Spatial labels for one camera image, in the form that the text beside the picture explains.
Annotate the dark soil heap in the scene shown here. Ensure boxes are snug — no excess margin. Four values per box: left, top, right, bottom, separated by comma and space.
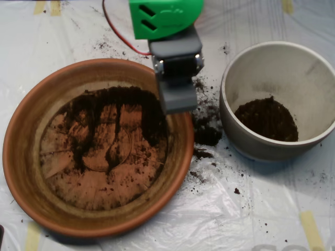
52, 86, 168, 178

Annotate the dark soil layer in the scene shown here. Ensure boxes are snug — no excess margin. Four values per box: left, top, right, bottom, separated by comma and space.
234, 96, 299, 143

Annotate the spilled soil patch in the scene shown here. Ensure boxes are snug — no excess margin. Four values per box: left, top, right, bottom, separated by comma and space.
191, 75, 224, 162

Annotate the white ceramic pot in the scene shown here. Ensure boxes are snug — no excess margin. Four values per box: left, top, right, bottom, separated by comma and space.
219, 41, 335, 162

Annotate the terracotta plant saucer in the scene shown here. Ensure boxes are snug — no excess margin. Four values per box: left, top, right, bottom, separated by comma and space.
2, 58, 195, 238

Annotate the beige masking tape strip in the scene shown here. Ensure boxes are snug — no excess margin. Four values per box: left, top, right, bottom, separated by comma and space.
50, 0, 62, 17
25, 222, 41, 251
282, 0, 294, 15
299, 211, 325, 251
33, 0, 46, 15

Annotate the clear plastic cover sheet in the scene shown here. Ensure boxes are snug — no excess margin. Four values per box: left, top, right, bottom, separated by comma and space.
0, 0, 335, 251

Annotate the red white servo cable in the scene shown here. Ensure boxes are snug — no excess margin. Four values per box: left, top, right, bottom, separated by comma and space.
102, 0, 152, 56

